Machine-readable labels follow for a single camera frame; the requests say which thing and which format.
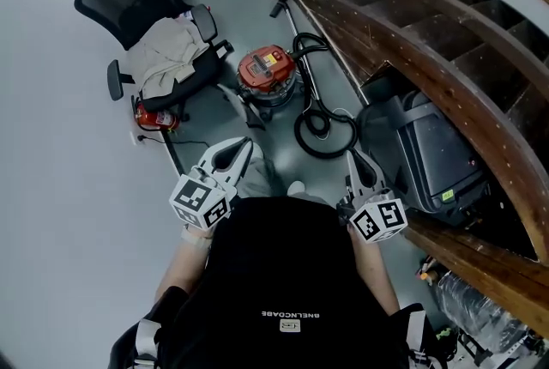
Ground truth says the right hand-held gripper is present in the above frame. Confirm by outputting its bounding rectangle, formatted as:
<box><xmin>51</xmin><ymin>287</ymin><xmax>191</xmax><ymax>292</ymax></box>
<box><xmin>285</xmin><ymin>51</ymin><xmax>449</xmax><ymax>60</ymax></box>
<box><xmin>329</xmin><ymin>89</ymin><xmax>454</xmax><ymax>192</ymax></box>
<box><xmin>337</xmin><ymin>148</ymin><xmax>407</xmax><ymax>246</ymax></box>

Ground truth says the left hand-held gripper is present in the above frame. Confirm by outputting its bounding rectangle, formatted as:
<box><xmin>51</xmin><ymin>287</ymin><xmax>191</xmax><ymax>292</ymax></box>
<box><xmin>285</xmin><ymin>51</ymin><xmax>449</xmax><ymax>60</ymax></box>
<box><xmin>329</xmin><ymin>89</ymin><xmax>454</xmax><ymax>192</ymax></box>
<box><xmin>169</xmin><ymin>136</ymin><xmax>254</xmax><ymax>230</ymax></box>

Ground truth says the red and grey vacuum cleaner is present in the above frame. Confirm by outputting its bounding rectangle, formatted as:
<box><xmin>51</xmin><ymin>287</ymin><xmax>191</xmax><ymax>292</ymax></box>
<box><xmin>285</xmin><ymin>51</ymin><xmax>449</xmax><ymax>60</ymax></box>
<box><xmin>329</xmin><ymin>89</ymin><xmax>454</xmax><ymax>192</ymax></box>
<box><xmin>234</xmin><ymin>41</ymin><xmax>298</xmax><ymax>123</ymax></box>

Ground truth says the person's left forearm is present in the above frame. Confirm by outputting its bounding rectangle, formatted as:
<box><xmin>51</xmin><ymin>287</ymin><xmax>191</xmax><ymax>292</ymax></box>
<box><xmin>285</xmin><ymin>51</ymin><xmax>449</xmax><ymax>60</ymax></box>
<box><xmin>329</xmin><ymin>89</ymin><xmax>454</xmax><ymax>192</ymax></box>
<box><xmin>154</xmin><ymin>224</ymin><xmax>214</xmax><ymax>304</ymax></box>

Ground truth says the person's right forearm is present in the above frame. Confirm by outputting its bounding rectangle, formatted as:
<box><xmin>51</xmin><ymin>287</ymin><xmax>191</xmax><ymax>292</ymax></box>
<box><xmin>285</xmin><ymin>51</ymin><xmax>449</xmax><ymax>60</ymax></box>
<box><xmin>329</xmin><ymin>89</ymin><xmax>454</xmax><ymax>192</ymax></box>
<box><xmin>347</xmin><ymin>227</ymin><xmax>402</xmax><ymax>317</ymax></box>

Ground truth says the grey vacuum floor nozzle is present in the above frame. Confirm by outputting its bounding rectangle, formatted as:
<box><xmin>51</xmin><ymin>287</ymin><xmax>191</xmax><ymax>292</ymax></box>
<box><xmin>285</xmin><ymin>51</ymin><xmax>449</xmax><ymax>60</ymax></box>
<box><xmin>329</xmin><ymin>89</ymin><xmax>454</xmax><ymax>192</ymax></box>
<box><xmin>217</xmin><ymin>82</ymin><xmax>268</xmax><ymax>131</ymax></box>

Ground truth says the metal vacuum wand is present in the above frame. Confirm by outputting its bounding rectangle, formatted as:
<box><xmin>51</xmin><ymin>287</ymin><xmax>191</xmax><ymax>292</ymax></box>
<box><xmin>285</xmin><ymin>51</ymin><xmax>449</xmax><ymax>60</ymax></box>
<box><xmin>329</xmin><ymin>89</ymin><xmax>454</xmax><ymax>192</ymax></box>
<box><xmin>268</xmin><ymin>0</ymin><xmax>304</xmax><ymax>55</ymax></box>

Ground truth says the person's grey trouser leg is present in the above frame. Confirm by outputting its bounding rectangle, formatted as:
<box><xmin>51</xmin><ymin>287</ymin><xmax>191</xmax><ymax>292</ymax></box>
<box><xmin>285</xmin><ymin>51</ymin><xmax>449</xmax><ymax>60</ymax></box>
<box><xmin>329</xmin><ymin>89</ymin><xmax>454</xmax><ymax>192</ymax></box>
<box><xmin>234</xmin><ymin>155</ymin><xmax>282</xmax><ymax>200</ymax></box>

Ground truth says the black floor strip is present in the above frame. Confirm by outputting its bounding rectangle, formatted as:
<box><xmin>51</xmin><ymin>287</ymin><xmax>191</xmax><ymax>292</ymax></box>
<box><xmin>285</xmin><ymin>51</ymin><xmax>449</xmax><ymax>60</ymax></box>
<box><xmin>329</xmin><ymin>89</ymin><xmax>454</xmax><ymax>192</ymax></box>
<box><xmin>160</xmin><ymin>129</ymin><xmax>186</xmax><ymax>178</ymax></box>

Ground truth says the black hard-shell suitcase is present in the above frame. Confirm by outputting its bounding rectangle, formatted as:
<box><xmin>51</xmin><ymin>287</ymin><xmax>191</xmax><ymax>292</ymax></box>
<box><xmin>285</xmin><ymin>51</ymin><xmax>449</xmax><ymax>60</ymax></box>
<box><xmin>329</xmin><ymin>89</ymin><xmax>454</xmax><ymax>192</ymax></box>
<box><xmin>356</xmin><ymin>90</ymin><xmax>492</xmax><ymax>227</ymax></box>

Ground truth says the red fire extinguisher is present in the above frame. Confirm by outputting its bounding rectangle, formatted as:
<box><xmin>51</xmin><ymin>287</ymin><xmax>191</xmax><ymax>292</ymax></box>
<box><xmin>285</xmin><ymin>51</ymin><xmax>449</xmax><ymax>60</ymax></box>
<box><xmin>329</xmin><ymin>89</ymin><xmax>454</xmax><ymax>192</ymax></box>
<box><xmin>130</xmin><ymin>94</ymin><xmax>181</xmax><ymax>132</ymax></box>

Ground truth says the white wristband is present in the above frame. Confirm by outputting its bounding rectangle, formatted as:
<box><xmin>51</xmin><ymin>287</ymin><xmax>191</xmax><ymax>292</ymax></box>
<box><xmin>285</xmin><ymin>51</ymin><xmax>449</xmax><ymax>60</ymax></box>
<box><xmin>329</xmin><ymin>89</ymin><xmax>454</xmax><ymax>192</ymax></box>
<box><xmin>180</xmin><ymin>224</ymin><xmax>212</xmax><ymax>251</ymax></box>

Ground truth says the person's black shirt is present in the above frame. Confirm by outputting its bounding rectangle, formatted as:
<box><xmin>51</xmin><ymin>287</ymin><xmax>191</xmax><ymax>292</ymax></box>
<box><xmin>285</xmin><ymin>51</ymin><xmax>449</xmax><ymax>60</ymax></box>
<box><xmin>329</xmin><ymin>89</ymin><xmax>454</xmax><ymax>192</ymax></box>
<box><xmin>106</xmin><ymin>195</ymin><xmax>430</xmax><ymax>369</ymax></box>

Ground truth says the beige cloth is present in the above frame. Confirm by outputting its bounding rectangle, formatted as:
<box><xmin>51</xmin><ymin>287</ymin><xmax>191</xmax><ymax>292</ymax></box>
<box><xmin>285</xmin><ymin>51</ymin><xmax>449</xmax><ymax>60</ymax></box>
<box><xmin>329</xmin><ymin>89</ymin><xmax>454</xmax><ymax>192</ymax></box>
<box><xmin>136</xmin><ymin>17</ymin><xmax>211</xmax><ymax>100</ymax></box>

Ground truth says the dark wooden staircase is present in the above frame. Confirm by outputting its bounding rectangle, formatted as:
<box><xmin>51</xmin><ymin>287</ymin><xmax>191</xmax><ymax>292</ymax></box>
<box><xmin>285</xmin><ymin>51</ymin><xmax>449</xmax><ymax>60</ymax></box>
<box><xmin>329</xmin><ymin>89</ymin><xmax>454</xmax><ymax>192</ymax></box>
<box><xmin>252</xmin><ymin>0</ymin><xmax>549</xmax><ymax>338</ymax></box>

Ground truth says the plastic-wrapped bundle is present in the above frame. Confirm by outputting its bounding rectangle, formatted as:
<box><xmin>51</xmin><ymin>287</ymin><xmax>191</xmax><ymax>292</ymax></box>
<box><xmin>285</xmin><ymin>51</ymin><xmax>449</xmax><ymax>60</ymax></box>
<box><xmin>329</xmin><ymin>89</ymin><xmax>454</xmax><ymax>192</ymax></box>
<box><xmin>432</xmin><ymin>268</ymin><xmax>531</xmax><ymax>360</ymax></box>

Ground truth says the black mesh office chair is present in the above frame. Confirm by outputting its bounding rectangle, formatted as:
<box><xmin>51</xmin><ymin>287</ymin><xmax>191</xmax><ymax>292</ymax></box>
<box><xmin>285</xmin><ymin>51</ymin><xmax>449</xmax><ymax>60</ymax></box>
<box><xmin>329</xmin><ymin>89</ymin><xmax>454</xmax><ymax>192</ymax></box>
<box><xmin>71</xmin><ymin>0</ymin><xmax>236</xmax><ymax>124</ymax></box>

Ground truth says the black vacuum hose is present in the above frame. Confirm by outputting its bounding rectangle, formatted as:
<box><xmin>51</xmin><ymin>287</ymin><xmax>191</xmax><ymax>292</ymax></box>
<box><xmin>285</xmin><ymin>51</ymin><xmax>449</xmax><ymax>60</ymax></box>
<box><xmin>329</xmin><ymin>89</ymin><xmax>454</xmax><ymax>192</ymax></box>
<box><xmin>293</xmin><ymin>33</ymin><xmax>359</xmax><ymax>159</ymax></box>

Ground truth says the black power cord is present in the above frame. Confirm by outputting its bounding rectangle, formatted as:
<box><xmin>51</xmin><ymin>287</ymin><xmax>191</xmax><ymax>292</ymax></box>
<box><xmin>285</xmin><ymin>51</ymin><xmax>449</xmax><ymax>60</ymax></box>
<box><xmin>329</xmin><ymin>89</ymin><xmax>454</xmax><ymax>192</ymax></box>
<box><xmin>136</xmin><ymin>134</ymin><xmax>211</xmax><ymax>148</ymax></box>

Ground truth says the black metal bracket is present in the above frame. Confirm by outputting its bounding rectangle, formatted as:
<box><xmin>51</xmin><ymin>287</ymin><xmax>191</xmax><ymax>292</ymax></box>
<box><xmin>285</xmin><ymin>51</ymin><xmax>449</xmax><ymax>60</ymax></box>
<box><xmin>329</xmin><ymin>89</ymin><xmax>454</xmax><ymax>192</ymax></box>
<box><xmin>457</xmin><ymin>330</ymin><xmax>492</xmax><ymax>366</ymax></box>

